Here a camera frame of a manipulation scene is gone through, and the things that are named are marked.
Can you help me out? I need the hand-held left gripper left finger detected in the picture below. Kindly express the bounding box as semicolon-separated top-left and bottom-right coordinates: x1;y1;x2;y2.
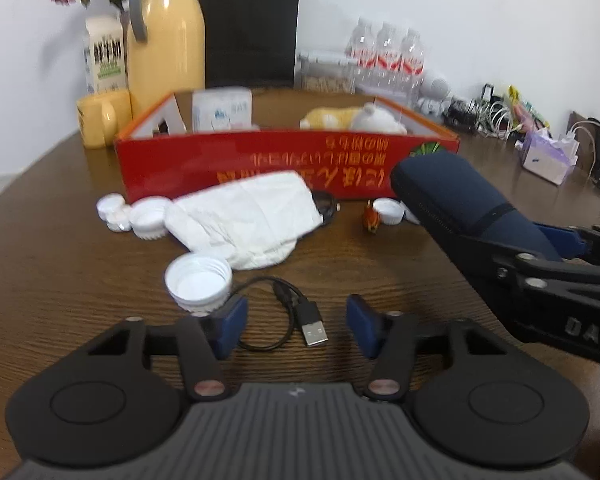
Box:
87;294;251;401

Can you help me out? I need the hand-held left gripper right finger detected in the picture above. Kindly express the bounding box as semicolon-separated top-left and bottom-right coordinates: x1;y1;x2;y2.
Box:
346;294;511;401

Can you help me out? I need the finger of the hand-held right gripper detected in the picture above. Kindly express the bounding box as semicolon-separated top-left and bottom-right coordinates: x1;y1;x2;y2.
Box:
420;215;565;323
534;224;600;267

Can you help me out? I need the black usb cable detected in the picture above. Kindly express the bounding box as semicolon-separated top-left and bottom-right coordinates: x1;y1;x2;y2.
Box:
232;277;330;356

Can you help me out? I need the large white bottle cap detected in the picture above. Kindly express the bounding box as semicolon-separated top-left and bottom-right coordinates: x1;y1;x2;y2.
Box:
164;252;233;313

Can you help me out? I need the navy zip case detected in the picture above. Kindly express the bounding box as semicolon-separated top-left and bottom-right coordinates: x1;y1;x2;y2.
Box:
390;152;563;263

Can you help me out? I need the small orange paper umbrella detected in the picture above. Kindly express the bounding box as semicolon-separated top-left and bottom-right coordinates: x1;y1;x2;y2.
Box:
362;201;381;233

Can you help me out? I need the red cardboard box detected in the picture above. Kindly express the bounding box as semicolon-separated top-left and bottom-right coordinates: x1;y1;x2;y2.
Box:
113;91;461;202

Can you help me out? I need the yellow and white plush toy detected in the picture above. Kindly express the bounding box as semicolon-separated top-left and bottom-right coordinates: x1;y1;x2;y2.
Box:
300;102;408;136

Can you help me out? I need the translucent cotton swab box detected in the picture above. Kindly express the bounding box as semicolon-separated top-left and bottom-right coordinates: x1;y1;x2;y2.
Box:
191;86;253;133

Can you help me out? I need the purple tissue pack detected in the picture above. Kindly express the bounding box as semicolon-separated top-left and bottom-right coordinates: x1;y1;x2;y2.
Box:
522;129;580;186

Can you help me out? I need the brown cardboard piece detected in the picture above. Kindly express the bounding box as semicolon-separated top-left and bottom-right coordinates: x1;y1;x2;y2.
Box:
567;111;600;181

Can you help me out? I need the crumpled white tissue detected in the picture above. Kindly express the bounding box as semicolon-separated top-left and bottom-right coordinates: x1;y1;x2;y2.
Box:
165;170;326;270

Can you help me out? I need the ribbed white bottle cap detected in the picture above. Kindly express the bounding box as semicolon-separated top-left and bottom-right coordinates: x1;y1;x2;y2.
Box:
129;197;173;241

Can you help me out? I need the colourful snack packet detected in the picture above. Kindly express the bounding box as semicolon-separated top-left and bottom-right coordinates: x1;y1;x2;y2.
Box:
507;85;551;131

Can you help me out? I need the white robot toy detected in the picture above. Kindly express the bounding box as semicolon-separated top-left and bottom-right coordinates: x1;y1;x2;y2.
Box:
417;76;453;116

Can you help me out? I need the clear water bottle red label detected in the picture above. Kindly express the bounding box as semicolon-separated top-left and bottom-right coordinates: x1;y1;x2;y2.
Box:
375;22;403;96
347;17;378;91
399;27;427;106

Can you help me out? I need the clear container of nuts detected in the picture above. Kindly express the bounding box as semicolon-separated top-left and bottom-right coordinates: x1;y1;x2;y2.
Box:
295;51;358;95

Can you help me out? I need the yellow mug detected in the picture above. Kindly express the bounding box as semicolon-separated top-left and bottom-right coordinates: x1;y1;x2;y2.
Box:
76;89;133;149

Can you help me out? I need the yellow thermos jug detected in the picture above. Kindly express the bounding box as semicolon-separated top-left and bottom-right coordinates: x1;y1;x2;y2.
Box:
125;0;206;116

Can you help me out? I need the white milk carton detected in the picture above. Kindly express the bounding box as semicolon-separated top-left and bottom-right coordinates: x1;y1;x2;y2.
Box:
83;15;129;96

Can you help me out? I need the black paper bag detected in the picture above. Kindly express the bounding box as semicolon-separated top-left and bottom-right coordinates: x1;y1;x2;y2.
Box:
190;0;302;90

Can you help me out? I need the white charging cable bundle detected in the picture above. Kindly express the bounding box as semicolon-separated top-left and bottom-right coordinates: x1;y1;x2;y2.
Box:
475;100;516;138

